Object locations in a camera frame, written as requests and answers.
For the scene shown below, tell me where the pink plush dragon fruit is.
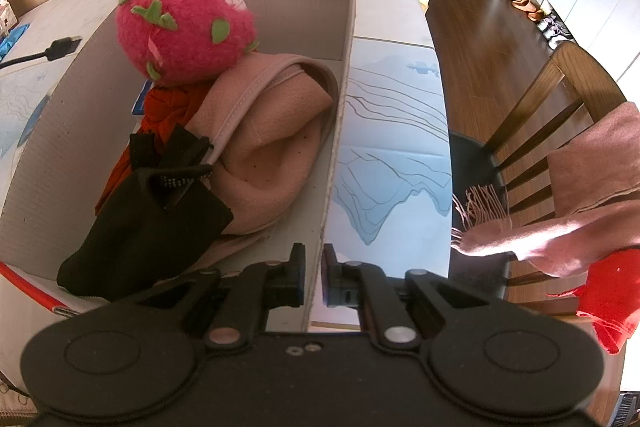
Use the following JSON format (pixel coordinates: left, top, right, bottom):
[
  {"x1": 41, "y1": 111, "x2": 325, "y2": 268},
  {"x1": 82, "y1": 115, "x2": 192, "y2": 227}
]
[{"x1": 115, "y1": 0, "x2": 260, "y2": 82}]

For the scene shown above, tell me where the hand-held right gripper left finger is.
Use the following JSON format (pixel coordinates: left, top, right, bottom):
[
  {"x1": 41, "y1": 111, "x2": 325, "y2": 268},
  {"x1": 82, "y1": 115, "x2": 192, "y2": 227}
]
[{"x1": 107, "y1": 243, "x2": 307, "y2": 351}]

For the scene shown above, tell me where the row of shoes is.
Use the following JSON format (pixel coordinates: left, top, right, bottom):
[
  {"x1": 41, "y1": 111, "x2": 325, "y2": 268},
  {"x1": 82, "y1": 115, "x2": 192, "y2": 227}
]
[{"x1": 502, "y1": 0, "x2": 576, "y2": 50}]

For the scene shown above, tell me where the red cloth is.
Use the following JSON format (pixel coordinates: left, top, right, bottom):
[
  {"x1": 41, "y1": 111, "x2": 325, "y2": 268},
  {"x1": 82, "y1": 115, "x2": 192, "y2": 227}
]
[{"x1": 547, "y1": 247, "x2": 640, "y2": 355}]

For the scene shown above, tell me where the red scarf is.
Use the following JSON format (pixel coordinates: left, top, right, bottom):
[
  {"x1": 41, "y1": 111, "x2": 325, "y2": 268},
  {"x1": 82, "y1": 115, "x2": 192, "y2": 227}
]
[{"x1": 95, "y1": 82, "x2": 211, "y2": 215}]

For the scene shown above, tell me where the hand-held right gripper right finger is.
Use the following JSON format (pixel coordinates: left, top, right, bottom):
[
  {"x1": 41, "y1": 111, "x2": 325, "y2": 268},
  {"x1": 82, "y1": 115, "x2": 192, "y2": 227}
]
[{"x1": 322, "y1": 243, "x2": 501, "y2": 351}]

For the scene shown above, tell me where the blue cloth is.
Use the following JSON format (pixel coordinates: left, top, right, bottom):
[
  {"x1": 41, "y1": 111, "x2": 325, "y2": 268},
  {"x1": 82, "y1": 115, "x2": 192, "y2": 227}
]
[{"x1": 0, "y1": 23, "x2": 31, "y2": 60}]

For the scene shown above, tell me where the black cable with plug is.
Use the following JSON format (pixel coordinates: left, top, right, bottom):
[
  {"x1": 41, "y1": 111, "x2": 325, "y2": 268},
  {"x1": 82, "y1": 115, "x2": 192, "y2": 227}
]
[{"x1": 0, "y1": 36, "x2": 83, "y2": 70}]

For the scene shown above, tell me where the pink fringed scarf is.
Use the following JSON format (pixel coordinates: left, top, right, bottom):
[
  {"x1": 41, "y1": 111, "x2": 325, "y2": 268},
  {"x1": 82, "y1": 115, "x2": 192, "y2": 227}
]
[{"x1": 450, "y1": 101, "x2": 640, "y2": 280}]

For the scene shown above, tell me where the pink fleece garment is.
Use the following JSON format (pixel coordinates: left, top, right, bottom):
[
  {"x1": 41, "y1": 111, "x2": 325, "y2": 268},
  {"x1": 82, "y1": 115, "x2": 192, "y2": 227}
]
[{"x1": 187, "y1": 53, "x2": 340, "y2": 268}]

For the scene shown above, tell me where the white cardboard box red edge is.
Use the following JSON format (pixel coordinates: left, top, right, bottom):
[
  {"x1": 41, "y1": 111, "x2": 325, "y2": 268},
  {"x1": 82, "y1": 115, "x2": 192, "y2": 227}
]
[{"x1": 0, "y1": 0, "x2": 363, "y2": 333}]

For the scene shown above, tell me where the black cloth bag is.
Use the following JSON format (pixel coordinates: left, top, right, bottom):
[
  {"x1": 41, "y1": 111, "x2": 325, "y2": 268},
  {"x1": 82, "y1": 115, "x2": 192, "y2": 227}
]
[{"x1": 56, "y1": 124, "x2": 235, "y2": 298}]

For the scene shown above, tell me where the wooden chair with black seat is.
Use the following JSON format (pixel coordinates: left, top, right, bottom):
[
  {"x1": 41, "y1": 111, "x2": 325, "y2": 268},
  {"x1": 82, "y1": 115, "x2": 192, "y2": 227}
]
[{"x1": 447, "y1": 42, "x2": 631, "y2": 303}]

